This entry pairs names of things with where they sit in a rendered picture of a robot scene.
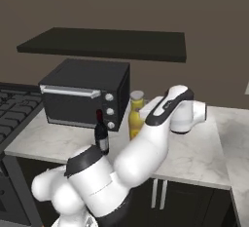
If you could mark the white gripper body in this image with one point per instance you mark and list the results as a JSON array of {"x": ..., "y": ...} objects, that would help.
[{"x": 151, "y": 105}]

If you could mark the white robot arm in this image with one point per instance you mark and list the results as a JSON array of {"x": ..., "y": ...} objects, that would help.
[{"x": 142, "y": 154}]

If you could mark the yellow juice bottle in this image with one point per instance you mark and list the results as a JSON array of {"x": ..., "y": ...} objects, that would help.
[{"x": 135, "y": 114}]

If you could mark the dark red wine bottle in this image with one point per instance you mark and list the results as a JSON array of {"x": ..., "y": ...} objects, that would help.
[{"x": 101, "y": 133}]

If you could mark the silver toaster oven knob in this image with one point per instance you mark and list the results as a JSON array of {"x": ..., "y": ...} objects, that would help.
[
  {"x": 109, "y": 97},
  {"x": 110, "y": 111},
  {"x": 111, "y": 125}
]

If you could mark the black toaster oven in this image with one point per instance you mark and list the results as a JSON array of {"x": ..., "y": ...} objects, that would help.
[{"x": 87, "y": 73}]

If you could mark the black toaster oven door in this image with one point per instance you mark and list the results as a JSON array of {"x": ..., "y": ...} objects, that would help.
[{"x": 71, "y": 109}]

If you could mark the black hob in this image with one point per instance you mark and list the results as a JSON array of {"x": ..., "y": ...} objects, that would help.
[{"x": 14, "y": 110}]

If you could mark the black wall shelf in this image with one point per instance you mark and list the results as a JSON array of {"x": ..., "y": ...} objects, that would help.
[{"x": 107, "y": 44}]

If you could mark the pale wall plate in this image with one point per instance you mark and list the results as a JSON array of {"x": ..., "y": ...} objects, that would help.
[{"x": 247, "y": 88}]

